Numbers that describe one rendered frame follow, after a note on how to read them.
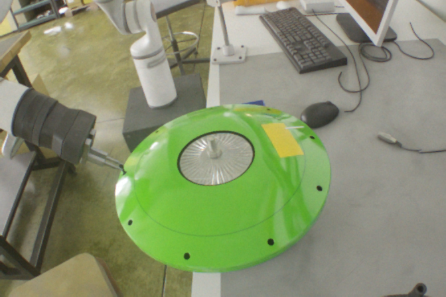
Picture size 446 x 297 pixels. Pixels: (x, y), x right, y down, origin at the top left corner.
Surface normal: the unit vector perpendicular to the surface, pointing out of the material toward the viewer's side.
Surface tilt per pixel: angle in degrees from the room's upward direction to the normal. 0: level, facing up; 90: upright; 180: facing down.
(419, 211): 0
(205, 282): 0
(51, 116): 44
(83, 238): 0
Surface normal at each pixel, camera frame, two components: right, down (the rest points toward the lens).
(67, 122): 0.36, -0.69
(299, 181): 0.13, -0.65
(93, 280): -0.19, -0.76
